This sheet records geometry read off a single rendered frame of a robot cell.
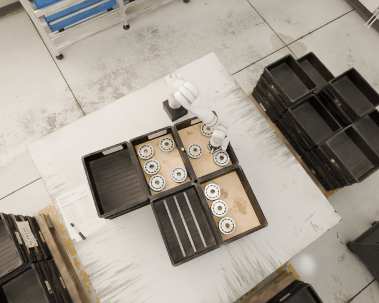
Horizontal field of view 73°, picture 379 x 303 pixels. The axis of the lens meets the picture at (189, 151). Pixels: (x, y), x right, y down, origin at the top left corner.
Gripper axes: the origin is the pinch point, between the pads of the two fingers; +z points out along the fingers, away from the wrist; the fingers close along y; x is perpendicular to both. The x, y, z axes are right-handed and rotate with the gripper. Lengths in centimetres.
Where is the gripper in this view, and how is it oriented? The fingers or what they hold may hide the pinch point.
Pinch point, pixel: (213, 148)
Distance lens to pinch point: 172.0
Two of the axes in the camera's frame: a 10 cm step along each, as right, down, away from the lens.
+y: -3.6, 8.8, -3.0
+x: 9.3, 3.6, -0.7
